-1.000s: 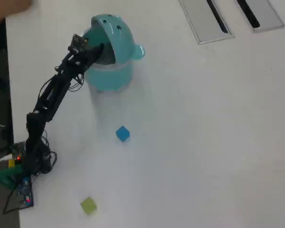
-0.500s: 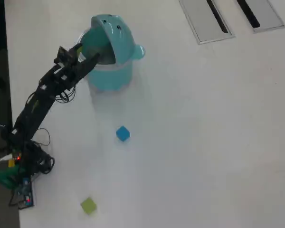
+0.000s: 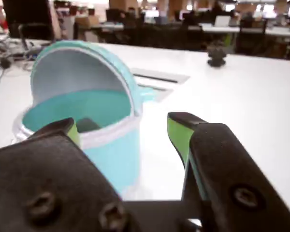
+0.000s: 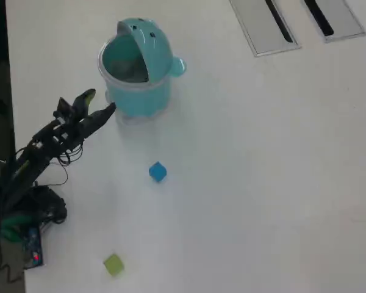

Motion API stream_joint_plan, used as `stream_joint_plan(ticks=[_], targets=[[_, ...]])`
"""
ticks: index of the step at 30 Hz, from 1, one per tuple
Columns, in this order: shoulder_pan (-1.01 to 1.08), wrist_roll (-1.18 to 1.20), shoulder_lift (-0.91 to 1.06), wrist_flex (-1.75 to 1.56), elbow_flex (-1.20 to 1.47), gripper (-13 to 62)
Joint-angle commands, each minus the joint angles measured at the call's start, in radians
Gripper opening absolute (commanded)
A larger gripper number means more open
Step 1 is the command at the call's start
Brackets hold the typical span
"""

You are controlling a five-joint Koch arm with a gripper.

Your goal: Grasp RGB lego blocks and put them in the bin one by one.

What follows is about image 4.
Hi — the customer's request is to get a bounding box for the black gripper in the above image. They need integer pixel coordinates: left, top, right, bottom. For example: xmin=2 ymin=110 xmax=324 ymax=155
xmin=51 ymin=88 xmax=117 ymax=146

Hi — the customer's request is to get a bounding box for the blue lego block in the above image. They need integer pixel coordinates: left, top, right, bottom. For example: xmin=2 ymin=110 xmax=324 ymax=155
xmin=148 ymin=161 xmax=168 ymax=183

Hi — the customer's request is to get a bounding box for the green lego block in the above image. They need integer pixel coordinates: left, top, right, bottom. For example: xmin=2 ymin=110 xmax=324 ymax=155
xmin=102 ymin=253 xmax=125 ymax=277

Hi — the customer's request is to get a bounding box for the teal whale-shaped bin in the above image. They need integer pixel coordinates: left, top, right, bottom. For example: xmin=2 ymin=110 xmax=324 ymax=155
xmin=98 ymin=18 xmax=187 ymax=118

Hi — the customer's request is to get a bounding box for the green table clamp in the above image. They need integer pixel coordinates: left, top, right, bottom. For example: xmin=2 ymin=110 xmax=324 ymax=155
xmin=0 ymin=215 xmax=34 ymax=244

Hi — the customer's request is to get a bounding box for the blue controller circuit board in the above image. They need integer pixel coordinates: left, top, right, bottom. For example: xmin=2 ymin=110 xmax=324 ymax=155
xmin=23 ymin=227 xmax=45 ymax=270

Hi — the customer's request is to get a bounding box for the thin black wire bundle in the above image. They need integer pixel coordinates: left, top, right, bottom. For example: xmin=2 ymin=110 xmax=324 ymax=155
xmin=47 ymin=142 xmax=84 ymax=187

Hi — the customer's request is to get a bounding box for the silver table cable hatch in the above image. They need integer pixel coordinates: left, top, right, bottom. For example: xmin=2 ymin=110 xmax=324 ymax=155
xmin=300 ymin=0 xmax=366 ymax=43
xmin=229 ymin=0 xmax=302 ymax=58

